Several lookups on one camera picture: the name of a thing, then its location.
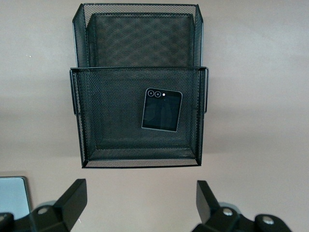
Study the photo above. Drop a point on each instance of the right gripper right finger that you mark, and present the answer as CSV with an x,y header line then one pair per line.
x,y
210,210

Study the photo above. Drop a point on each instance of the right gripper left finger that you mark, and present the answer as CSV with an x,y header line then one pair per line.
x,y
65,207

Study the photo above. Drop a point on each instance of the black flip phone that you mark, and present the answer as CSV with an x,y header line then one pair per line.
x,y
160,113

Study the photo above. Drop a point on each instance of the silver closed laptop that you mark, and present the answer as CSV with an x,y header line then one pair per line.
x,y
12,193

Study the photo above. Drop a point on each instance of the black mesh two-tier tray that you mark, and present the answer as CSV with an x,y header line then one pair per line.
x,y
108,116

